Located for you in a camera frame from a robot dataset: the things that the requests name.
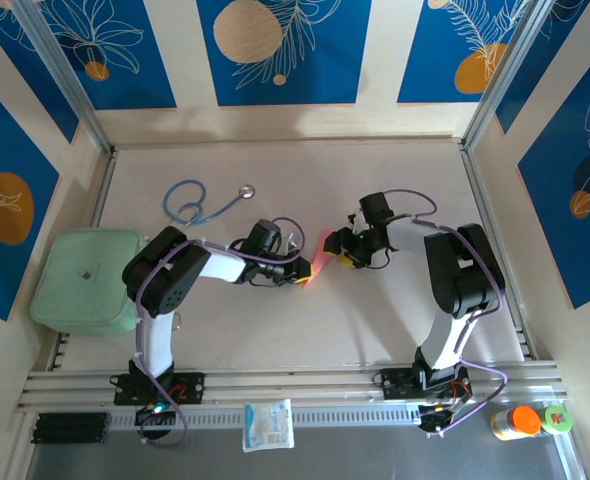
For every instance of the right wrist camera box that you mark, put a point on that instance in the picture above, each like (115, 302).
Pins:
(354, 220)

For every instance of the blue stethoscope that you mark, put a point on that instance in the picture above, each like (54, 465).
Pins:
(247, 190)

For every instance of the aluminium side rail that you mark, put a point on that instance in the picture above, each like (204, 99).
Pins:
(477, 190)
(100, 200)

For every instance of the right black controller board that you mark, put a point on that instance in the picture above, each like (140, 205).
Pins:
(435, 422)

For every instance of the black controller board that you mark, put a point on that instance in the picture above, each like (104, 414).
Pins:
(435, 422)
(155, 415)

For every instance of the white blue plastic packet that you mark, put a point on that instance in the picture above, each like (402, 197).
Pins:
(269, 425)

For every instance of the aluminium corner post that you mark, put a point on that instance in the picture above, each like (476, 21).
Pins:
(507, 65)
(62, 67)

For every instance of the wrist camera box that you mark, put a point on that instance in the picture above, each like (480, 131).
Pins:
(354, 220)
(291, 242)

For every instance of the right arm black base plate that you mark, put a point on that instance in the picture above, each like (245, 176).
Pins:
(397, 382)

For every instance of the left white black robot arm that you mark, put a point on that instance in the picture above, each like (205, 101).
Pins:
(167, 275)

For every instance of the aluminium front rail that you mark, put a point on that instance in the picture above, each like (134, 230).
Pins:
(300, 385)

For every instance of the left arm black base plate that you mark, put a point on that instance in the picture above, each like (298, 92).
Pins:
(190, 387)

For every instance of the jar with orange lid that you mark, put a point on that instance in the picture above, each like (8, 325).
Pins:
(522, 421)

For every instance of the black ribbed box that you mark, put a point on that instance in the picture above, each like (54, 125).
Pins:
(70, 429)

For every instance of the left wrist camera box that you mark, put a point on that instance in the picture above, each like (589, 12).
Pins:
(291, 242)

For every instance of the left black controller board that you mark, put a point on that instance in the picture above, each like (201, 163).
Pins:
(155, 415)

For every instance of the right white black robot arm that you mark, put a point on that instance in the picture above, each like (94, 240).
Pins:
(465, 275)

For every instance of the bottle with green lid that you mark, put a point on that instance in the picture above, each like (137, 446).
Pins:
(557, 419)

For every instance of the mint green zip case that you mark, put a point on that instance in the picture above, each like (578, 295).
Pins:
(75, 280)

